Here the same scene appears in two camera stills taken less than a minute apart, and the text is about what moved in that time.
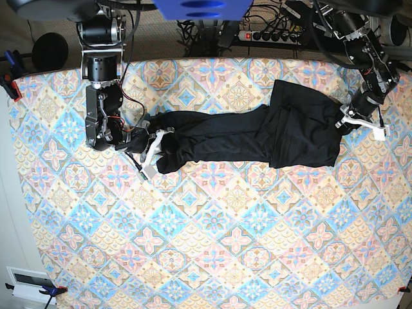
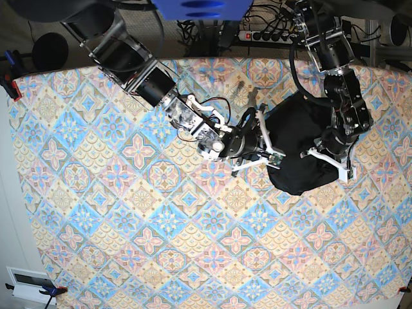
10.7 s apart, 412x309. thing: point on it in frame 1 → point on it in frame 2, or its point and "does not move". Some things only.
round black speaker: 49,52 does not move
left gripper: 134,140 → 243,141
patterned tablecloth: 223,235 does not move
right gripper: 364,103 → 336,143
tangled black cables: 207,37 does not move
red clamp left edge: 12,68 does not move
